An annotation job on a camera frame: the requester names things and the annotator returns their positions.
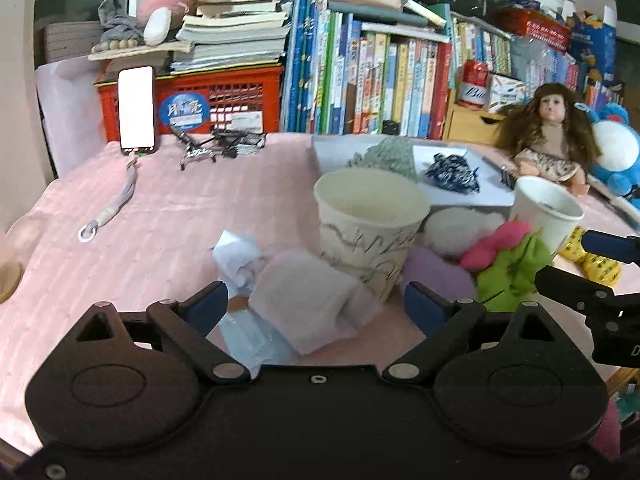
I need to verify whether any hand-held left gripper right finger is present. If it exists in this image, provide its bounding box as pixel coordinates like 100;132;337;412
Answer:
382;281;571;385

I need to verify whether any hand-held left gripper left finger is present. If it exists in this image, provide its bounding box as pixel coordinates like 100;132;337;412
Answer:
75;281;251;386

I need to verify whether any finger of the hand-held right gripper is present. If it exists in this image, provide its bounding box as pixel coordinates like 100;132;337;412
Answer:
534;264;617;317
581;229;640;264

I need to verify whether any yellow sequin cloth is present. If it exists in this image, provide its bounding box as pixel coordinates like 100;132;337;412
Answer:
557;226;622;287

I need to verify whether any purple felt piece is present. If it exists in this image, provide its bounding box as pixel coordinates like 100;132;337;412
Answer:
399;247;479;307

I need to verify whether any white paper cup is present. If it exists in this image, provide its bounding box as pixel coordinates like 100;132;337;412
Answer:
509;176;585;257

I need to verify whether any white fluffy ball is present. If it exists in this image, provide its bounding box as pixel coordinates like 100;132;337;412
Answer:
424;207;507;259

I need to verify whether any pink wool bundle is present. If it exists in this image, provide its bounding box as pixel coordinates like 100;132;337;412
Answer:
460;220;532;272

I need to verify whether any white fluffy pad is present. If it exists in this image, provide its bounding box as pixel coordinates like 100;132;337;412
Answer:
248;250;382;356

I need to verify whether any white shallow box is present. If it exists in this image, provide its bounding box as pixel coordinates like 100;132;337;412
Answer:
311;134;522;209

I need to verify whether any clear plastic bag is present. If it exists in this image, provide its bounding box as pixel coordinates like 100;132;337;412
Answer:
215;296;297;367

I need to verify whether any crumpled white paper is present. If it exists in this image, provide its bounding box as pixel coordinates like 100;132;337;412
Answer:
212;230;262;292

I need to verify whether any patterned paper cup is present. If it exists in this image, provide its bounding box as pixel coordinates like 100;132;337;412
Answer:
313;169;431;304

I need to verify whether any blue and white plush toy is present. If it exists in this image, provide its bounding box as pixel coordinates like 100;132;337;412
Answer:
574;102;640;198

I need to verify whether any brown-haired doll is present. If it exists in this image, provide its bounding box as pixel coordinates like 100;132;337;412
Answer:
499;82;602;197

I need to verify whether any navy patterned cloth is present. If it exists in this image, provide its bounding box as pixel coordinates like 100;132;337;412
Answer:
425;152;481;194

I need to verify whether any green patterned cloth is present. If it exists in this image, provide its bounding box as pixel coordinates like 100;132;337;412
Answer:
346;137;419;184

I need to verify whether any pile of black metal clips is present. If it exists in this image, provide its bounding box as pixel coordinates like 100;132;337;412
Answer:
171;125;267;170

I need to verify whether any white printed carton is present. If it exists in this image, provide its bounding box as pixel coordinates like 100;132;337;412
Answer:
487;73;527;114

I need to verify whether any wooden drawer box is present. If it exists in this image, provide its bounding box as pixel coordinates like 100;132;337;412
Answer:
442;89;507;144

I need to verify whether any blue printed box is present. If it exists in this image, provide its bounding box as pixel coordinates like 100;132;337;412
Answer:
566;6;619;87

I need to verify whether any red plastic crate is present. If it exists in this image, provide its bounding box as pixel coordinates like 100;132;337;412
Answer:
96;64;286;144

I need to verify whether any smartphone with white screen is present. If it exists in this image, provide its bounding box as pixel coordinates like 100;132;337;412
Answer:
117;65;157;155

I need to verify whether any red drink can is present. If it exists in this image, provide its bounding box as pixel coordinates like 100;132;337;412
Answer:
457;59;490;109

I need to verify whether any row of thin books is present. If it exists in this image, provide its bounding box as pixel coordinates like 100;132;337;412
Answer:
451;16;582;92

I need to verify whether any red snack packet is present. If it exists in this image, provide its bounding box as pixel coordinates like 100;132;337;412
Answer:
494;4;572;52

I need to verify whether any row of upright books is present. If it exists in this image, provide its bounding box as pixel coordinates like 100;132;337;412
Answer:
279;0;454;140

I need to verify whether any stack of books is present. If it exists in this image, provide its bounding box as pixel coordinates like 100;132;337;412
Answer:
170;0;292;75

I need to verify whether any grey cloth toy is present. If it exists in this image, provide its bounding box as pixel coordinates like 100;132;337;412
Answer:
99;0;147;45

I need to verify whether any pink plush toy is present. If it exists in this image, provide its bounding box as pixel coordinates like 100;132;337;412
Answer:
136;0;234;47

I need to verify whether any grey braided lanyard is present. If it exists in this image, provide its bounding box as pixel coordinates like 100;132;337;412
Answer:
78;155;139;242

